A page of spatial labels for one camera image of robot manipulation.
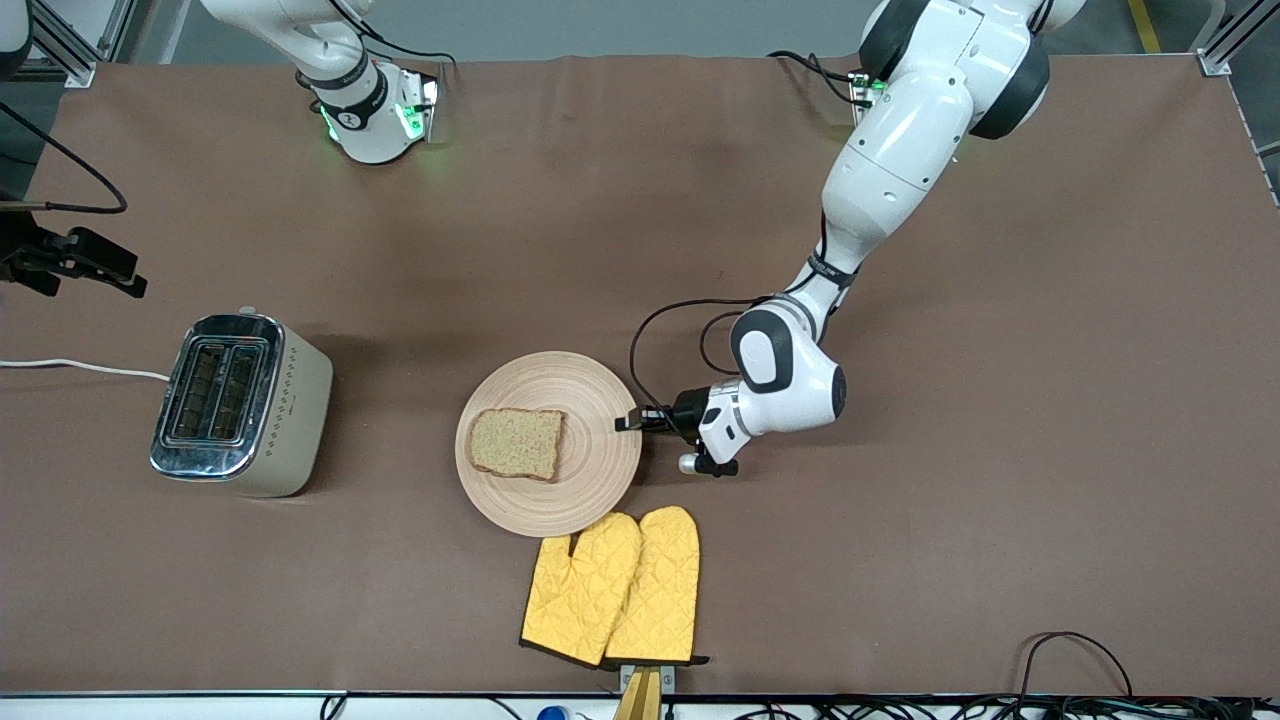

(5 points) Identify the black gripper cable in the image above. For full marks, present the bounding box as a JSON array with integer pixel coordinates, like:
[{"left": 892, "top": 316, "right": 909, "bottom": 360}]
[
  {"left": 0, "top": 100, "right": 130, "bottom": 216},
  {"left": 629, "top": 296, "right": 776, "bottom": 413}
]

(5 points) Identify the black cable bundle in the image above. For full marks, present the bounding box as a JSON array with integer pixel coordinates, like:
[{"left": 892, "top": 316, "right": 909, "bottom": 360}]
[{"left": 740, "top": 693, "right": 1280, "bottom": 720}]

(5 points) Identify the black base cable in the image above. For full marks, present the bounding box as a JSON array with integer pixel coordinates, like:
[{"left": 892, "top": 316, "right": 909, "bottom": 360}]
[
  {"left": 330, "top": 0, "right": 457, "bottom": 73},
  {"left": 767, "top": 49, "right": 871, "bottom": 109}
]

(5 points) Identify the brown table cover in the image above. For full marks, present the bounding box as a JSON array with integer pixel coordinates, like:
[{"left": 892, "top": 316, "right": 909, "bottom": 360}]
[{"left": 0, "top": 52, "right": 1280, "bottom": 698}]

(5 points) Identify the silver beige toaster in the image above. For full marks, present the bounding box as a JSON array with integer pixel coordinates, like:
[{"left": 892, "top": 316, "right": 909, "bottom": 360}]
[{"left": 150, "top": 307, "right": 334, "bottom": 498}]

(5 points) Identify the black left base cable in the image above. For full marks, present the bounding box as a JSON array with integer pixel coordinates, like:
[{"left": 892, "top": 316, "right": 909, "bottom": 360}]
[{"left": 767, "top": 49, "right": 871, "bottom": 109}]

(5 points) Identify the black looped cable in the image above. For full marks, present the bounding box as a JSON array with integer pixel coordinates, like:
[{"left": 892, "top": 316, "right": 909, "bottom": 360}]
[{"left": 1018, "top": 631, "right": 1134, "bottom": 701}]

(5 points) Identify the black right base cable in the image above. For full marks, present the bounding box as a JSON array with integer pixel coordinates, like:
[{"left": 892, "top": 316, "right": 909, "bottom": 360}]
[{"left": 330, "top": 0, "right": 457, "bottom": 73}]

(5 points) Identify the round wooden plate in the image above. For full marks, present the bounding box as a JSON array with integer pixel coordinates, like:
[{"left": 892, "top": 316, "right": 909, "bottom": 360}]
[{"left": 454, "top": 350, "right": 644, "bottom": 538}]

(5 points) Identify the brown toast slice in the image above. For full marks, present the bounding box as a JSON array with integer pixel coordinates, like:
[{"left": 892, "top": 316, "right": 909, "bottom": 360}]
[{"left": 467, "top": 407, "right": 566, "bottom": 483}]

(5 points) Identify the yellow quilted oven mitt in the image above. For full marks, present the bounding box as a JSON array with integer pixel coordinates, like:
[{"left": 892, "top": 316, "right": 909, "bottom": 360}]
[
  {"left": 603, "top": 505, "right": 711, "bottom": 667},
  {"left": 519, "top": 512, "right": 643, "bottom": 669}
]

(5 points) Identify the white toaster power cord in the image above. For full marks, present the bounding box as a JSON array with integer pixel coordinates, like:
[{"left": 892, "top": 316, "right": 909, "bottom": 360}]
[{"left": 0, "top": 358, "right": 171, "bottom": 382}]

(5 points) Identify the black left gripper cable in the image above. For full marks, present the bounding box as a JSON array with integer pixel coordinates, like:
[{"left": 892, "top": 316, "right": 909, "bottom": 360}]
[{"left": 629, "top": 296, "right": 776, "bottom": 413}]

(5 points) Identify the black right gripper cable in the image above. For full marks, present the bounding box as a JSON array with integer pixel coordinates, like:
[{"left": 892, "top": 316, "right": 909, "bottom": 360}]
[{"left": 0, "top": 100, "right": 130, "bottom": 216}]

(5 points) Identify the aluminium frame profile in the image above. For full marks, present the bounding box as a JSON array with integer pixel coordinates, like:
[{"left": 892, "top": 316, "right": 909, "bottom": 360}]
[
  {"left": 18, "top": 0, "right": 138, "bottom": 89},
  {"left": 1197, "top": 0, "right": 1263, "bottom": 78}
]

